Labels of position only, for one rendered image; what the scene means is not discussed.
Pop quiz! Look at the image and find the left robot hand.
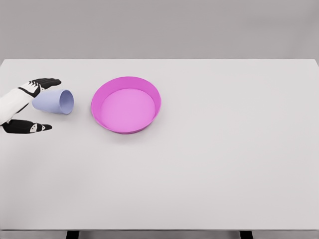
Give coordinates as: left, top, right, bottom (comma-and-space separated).
0, 78, 62, 134

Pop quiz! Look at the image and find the pale blue cup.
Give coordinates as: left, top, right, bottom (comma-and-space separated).
31, 89, 75, 116

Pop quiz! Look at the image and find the pink round plate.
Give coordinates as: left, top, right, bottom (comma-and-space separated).
90, 76, 162, 135

